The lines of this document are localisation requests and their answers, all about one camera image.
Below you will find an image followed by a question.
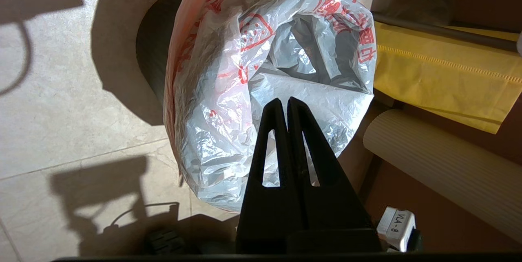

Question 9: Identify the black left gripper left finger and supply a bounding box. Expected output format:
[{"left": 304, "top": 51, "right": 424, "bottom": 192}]
[{"left": 235, "top": 98, "right": 304, "bottom": 235}]

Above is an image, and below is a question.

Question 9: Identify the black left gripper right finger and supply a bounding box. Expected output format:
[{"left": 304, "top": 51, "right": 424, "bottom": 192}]
[{"left": 287, "top": 96, "right": 376, "bottom": 232}]

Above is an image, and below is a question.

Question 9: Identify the red printed plastic bag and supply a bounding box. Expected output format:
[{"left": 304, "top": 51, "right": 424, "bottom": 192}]
[{"left": 163, "top": 0, "right": 376, "bottom": 214}]

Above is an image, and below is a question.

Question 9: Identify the black trash bin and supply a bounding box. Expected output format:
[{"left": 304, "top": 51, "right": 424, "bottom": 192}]
[{"left": 135, "top": 0, "right": 193, "bottom": 106}]

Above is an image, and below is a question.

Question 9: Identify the yellow bag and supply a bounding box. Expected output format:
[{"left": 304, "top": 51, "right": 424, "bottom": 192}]
[{"left": 373, "top": 21, "right": 522, "bottom": 135}]

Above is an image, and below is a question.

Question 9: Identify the grey ribbed round object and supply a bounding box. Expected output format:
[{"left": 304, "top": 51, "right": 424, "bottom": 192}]
[{"left": 362, "top": 109, "right": 522, "bottom": 244}]

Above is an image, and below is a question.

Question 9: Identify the dark table frame bar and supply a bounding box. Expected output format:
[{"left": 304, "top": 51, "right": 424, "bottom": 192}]
[{"left": 370, "top": 12, "right": 522, "bottom": 53}]

